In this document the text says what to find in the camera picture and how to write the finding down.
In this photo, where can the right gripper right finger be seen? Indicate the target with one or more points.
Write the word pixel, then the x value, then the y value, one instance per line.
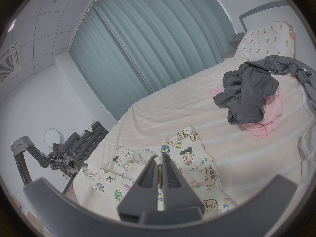
pixel 180 196

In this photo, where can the white trash bin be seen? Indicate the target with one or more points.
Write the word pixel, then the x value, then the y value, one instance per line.
pixel 52 132

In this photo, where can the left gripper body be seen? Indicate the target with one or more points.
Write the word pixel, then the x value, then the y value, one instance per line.
pixel 70 163

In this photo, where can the white garment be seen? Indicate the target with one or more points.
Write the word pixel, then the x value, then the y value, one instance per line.
pixel 308 147

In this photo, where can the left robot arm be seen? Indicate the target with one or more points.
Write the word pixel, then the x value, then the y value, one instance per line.
pixel 22 142

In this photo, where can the grey bedside table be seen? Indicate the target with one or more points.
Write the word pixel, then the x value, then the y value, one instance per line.
pixel 234 46

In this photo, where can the bed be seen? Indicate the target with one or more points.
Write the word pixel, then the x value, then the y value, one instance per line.
pixel 185 102

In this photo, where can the white printed pyjama top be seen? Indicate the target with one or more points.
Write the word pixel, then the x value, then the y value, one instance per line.
pixel 197 171

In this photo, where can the blue-green curtain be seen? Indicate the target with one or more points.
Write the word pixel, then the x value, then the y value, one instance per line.
pixel 148 46

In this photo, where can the white ceiling air conditioner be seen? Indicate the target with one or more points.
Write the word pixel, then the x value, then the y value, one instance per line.
pixel 8 60

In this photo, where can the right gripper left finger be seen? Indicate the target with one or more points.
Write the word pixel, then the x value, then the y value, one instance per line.
pixel 138 199

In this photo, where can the pink garment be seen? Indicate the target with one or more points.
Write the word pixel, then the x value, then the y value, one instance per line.
pixel 269 117

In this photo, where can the dark grey garment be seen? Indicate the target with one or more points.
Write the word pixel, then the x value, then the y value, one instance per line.
pixel 284 64

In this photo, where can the black garment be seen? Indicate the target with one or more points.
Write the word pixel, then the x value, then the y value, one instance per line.
pixel 246 90

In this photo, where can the white printed pillow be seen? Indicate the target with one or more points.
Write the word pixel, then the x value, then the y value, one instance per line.
pixel 266 41

